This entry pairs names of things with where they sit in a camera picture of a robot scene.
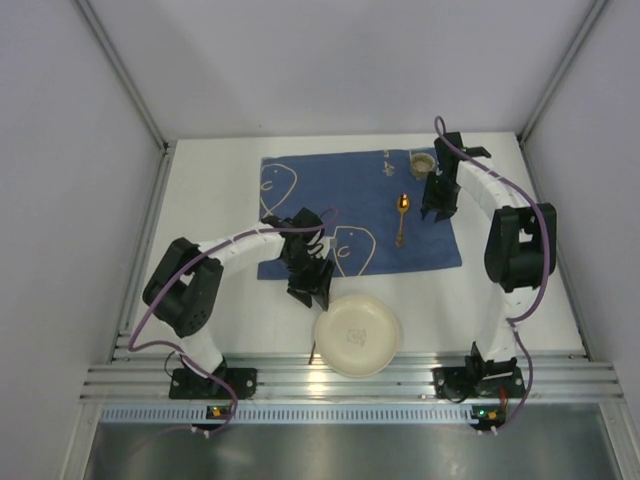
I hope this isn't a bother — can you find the gold metal spoon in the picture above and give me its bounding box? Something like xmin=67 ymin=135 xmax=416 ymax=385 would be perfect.
xmin=396 ymin=193 xmax=410 ymax=248

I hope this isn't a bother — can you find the brown fork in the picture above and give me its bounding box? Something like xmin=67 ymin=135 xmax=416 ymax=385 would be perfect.
xmin=307 ymin=341 xmax=316 ymax=365

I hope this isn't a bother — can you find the cream ceramic plate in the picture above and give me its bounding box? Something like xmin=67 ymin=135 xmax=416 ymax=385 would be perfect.
xmin=314 ymin=295 xmax=402 ymax=378

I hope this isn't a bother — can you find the blue fish placemat cloth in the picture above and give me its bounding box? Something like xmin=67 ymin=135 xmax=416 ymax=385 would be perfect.
xmin=260 ymin=149 xmax=462 ymax=277

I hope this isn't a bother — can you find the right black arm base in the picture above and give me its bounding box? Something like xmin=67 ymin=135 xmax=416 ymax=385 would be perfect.
xmin=432 ymin=342 xmax=525 ymax=403

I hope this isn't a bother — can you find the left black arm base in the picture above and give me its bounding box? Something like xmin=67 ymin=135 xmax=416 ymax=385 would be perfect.
xmin=164 ymin=360 xmax=258 ymax=400

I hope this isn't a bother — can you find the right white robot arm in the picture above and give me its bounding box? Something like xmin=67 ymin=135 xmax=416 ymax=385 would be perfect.
xmin=420 ymin=132 xmax=557 ymax=363

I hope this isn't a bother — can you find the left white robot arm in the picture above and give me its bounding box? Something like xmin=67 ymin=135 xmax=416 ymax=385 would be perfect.
xmin=128 ymin=208 xmax=335 ymax=378

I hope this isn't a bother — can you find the aluminium rail frame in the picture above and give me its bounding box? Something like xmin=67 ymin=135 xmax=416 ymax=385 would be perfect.
xmin=80 ymin=351 xmax=624 ymax=404

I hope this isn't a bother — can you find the slotted cable duct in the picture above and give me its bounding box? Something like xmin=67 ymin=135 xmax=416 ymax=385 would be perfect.
xmin=100 ymin=403 xmax=504 ymax=426

